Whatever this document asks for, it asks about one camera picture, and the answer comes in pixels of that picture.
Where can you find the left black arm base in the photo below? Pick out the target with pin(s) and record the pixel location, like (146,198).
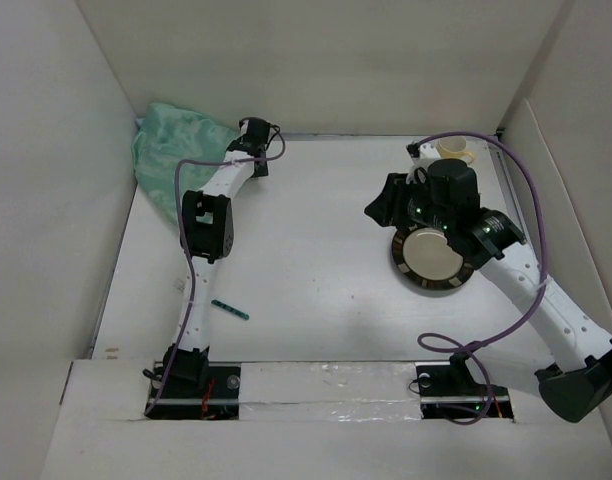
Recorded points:
(186,385)

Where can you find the green patterned cloth napkin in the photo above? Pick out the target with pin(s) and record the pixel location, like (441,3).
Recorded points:
(168,135)

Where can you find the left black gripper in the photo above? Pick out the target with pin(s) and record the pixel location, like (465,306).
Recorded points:
(260,171)

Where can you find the fork with teal handle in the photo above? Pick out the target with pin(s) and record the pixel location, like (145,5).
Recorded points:
(184,288)

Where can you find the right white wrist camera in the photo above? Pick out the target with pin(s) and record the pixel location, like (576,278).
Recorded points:
(422,156)

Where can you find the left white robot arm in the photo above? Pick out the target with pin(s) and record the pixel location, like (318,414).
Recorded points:
(206,229)

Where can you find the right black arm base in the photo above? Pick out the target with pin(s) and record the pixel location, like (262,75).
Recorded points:
(447,391)

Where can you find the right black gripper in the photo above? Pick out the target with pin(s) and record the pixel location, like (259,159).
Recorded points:
(389,203)

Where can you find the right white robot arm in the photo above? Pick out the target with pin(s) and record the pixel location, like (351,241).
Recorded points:
(443,196)

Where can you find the dark rimmed cream plate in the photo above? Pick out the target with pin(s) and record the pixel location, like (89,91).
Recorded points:
(423,260)

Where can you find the yellow cup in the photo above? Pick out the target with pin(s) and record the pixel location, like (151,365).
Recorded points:
(455,147)

